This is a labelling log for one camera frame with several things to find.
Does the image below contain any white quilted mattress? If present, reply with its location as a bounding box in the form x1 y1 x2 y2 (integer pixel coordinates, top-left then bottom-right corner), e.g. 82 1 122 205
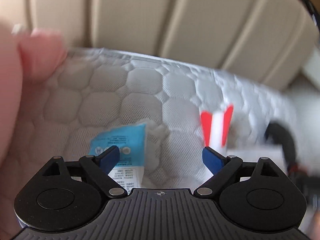
0 46 310 189

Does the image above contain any pink plush toy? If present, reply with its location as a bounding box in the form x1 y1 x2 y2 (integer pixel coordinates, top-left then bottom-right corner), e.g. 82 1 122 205
0 17 68 173

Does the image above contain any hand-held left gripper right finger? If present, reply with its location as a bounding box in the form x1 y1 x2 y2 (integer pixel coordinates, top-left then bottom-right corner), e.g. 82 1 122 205
194 147 278 197

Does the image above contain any red white plush rocket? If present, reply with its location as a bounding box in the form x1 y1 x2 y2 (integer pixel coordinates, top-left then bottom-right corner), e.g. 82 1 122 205
200 104 234 155

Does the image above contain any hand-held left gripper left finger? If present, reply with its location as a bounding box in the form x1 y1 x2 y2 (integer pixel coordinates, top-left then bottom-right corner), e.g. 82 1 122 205
42 145 128 198

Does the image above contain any beige padded headboard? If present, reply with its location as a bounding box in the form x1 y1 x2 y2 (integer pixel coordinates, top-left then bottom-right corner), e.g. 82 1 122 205
0 0 320 90

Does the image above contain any blue wet wipe packet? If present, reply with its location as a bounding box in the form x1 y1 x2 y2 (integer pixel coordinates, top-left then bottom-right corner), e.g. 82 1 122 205
90 120 148 189

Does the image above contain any black mesh container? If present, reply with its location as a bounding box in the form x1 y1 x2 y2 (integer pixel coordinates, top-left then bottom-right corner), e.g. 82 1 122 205
264 121 304 178

